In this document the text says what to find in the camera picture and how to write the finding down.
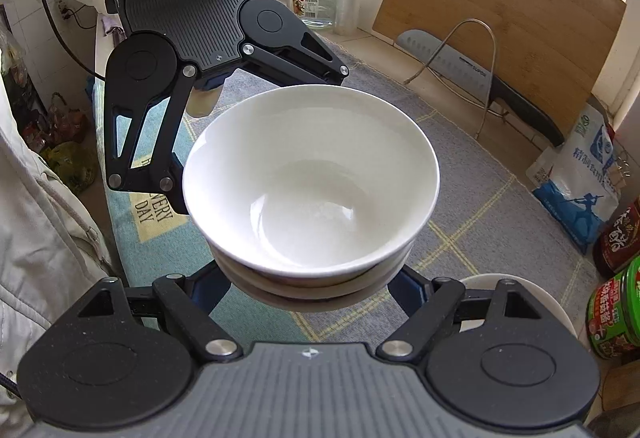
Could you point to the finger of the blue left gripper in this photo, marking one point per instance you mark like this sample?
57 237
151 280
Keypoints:
175 195

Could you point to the white bowl pink flowers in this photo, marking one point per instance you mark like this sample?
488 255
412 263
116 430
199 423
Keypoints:
327 298

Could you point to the bamboo cutting board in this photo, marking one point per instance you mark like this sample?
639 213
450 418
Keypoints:
550 51

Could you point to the stack of white plates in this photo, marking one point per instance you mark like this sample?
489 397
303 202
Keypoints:
488 281

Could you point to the grey checked dish mat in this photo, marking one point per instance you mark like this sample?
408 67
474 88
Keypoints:
485 221

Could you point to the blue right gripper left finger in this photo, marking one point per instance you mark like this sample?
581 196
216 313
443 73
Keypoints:
208 286

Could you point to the teal printed mat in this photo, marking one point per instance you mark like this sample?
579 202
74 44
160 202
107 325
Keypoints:
153 240

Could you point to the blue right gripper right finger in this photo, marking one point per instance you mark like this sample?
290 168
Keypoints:
410 290

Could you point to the white blue salt bag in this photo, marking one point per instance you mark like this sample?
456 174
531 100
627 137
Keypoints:
573 182

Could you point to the steel knife with black handle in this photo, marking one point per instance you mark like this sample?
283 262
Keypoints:
525 110

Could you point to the white floral bowl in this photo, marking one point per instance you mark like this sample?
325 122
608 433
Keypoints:
311 181
270 280

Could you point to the dark vinegar bottle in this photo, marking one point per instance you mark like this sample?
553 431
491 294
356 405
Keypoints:
618 244

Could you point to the green lidded sauce jar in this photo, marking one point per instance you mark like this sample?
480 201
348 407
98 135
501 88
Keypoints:
613 314

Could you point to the steel wire rack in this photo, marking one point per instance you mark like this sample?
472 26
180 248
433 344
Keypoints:
463 76

